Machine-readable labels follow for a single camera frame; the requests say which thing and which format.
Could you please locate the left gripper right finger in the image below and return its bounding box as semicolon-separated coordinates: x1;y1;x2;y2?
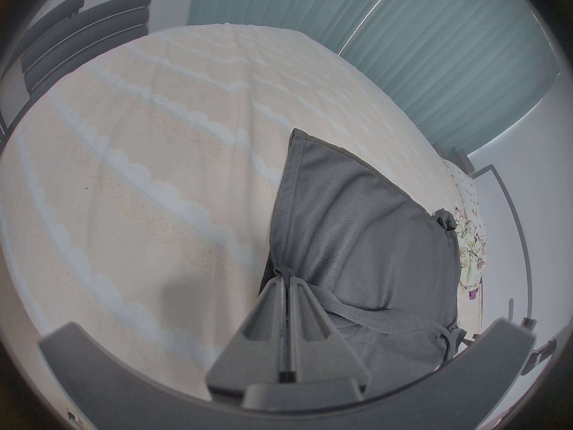
289;276;369;395

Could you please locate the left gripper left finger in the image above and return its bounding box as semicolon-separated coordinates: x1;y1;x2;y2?
207;277;287;397

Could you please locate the black T-shirt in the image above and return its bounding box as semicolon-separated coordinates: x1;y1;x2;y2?
259;128;468;393

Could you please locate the bed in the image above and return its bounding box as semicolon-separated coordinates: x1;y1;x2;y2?
0;24;534;415

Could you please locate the white printed pyjama top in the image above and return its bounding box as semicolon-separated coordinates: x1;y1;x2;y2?
452;208;489;292

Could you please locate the white printed pillow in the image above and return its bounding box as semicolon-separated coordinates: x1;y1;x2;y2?
443;159;486;241

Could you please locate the grey bedside table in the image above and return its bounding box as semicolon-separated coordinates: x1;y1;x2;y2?
434;144;475;176

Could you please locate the blue-green curtain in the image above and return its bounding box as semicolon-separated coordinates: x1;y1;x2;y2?
338;0;562;151
186;0;406;55

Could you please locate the black chest of drawers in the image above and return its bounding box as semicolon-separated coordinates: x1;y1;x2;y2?
20;0;153;93

